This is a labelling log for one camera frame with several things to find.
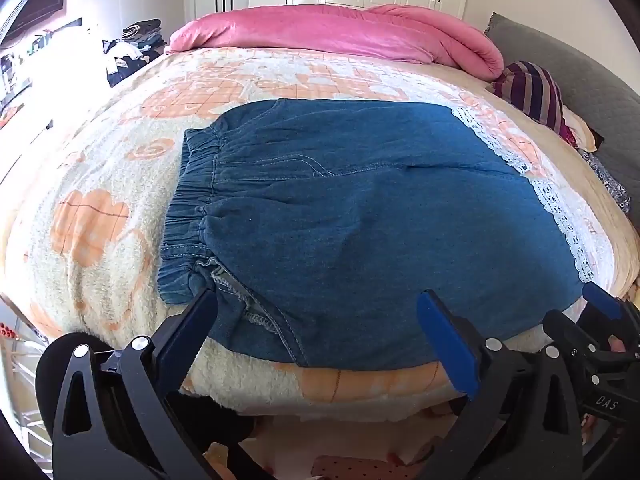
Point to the purple striped cloth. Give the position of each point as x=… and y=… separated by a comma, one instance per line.
x=532, y=92

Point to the pile of dark folded clothes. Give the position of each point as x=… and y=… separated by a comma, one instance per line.
x=132, y=50

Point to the grey quilted headboard cushion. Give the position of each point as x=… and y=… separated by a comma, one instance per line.
x=595, y=85

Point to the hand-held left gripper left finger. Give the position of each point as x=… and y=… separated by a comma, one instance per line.
x=189, y=332

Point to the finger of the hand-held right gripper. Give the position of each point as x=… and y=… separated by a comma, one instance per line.
x=602, y=301
x=570, y=340

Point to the blue denim skirt with lace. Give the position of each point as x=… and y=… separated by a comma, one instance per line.
x=350, y=210

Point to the white metal rack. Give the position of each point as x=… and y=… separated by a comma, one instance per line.
x=25, y=410

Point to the orange and cream printed blanket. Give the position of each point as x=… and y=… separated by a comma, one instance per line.
x=100, y=200

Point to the pink quilt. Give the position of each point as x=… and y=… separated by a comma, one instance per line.
x=325, y=30

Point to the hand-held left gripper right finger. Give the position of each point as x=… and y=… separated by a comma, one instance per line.
x=447, y=340

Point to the blue floral cloth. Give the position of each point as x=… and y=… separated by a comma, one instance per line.
x=607, y=180

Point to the cream and magenta cloth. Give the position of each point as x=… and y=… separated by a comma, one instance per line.
x=580, y=130

